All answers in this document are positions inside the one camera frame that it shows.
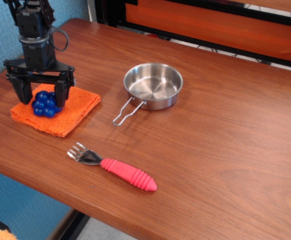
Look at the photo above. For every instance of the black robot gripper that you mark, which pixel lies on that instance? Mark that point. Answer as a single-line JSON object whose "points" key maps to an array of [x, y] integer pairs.
{"points": [[39, 56]]}

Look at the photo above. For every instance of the blue bumpy toy ball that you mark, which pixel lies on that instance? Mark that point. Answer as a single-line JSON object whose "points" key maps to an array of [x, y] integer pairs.
{"points": [[45, 104]]}

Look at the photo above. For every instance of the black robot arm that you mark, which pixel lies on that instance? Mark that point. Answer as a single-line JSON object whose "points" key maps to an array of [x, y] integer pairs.
{"points": [[34, 19]]}

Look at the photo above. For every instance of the orange object at corner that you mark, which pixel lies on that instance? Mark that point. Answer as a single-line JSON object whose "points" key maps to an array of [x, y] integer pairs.
{"points": [[6, 235]]}

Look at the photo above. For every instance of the orange folded cloth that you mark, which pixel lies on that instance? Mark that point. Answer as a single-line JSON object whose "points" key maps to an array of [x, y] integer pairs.
{"points": [[79, 103]]}

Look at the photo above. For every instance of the small steel pan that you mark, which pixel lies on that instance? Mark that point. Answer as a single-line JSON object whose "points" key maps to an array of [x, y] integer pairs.
{"points": [[151, 87]]}

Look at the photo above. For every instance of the black table leg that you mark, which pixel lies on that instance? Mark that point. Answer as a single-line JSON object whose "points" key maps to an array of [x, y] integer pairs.
{"points": [[70, 226]]}

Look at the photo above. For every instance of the fork with pink handle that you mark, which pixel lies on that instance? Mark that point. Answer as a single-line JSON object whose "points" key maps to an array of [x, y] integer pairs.
{"points": [[135, 176]]}

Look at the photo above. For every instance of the orange panel black frame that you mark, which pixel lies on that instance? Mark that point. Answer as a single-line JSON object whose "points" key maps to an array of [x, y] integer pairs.
{"points": [[252, 28]]}

